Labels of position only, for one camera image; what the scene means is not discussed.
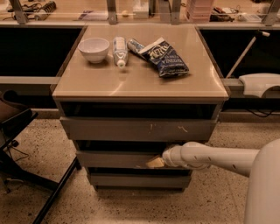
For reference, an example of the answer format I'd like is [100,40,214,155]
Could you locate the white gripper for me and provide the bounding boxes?
[146,145,184,169]

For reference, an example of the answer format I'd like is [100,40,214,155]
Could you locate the grey drawer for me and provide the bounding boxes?
[87,173,191,188]
[76,150,158,169]
[60,116,216,142]

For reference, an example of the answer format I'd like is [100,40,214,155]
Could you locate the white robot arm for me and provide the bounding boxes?
[146,139,280,224]

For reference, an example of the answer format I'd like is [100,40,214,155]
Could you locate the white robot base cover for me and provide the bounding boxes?
[239,73,280,98]

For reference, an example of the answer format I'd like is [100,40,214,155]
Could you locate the grey bottom drawer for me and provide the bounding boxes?
[87,173,191,188]

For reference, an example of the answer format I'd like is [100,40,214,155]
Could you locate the grey drawer cabinet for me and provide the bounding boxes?
[51,24,229,193]

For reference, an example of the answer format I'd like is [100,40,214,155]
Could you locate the grey top drawer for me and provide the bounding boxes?
[60,116,216,142]

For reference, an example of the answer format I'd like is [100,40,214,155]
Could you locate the blue vinegar chips bag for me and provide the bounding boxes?
[127,38,189,78]

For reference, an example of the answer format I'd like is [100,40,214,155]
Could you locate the clear plastic water bottle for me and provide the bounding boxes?
[113,37,128,68]

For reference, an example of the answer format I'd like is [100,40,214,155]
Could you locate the white bowl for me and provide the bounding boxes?
[78,38,109,63]

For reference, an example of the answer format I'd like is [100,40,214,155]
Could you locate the black office chair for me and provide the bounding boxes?
[0,89,82,224]

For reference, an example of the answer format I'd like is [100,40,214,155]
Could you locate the pink stacked bins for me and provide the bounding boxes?
[185,0,214,23]

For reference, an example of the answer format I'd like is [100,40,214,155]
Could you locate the white rod with black tip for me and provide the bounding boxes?
[226,30,270,78]

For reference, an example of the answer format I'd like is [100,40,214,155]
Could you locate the black cable on floor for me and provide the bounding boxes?
[246,108,280,118]

